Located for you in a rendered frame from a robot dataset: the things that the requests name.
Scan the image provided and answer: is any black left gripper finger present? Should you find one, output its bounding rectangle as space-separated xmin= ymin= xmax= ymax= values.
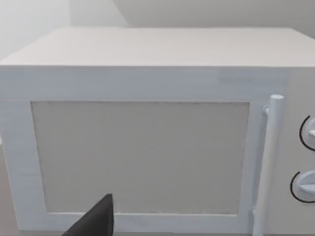
xmin=61 ymin=193 xmax=115 ymax=236

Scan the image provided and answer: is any pale microwave door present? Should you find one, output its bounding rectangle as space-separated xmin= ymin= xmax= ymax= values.
xmin=0 ymin=65 xmax=289 ymax=234

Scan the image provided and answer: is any pale microwave oven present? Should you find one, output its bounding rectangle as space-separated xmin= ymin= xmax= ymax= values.
xmin=0 ymin=27 xmax=315 ymax=236

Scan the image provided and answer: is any pale microwave knob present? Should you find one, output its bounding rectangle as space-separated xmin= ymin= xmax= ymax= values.
xmin=299 ymin=115 xmax=315 ymax=150
xmin=290 ymin=170 xmax=315 ymax=204

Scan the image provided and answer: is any pale microwave door handle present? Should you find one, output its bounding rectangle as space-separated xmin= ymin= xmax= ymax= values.
xmin=251 ymin=94 xmax=284 ymax=236

